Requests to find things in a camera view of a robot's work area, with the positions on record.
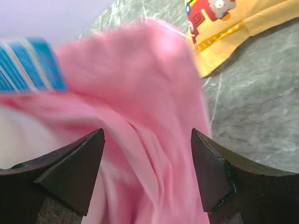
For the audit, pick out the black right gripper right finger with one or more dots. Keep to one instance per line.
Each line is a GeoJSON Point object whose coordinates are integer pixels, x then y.
{"type": "Point", "coordinates": [237, 190]}

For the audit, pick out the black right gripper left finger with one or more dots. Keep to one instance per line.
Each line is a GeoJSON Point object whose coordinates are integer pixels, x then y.
{"type": "Point", "coordinates": [55, 188]}

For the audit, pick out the pink rose satin pillowcase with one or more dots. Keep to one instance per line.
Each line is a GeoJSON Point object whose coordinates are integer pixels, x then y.
{"type": "Point", "coordinates": [140, 85]}

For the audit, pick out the white pillow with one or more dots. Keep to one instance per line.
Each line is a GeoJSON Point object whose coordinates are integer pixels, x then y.
{"type": "Point", "coordinates": [23, 138]}

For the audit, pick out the yellow cartoon vehicle pillow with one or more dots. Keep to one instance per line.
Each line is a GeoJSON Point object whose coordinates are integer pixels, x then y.
{"type": "Point", "coordinates": [217, 27]}

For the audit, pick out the blue striped box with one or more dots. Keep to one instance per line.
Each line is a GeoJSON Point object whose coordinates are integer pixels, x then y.
{"type": "Point", "coordinates": [27, 66]}

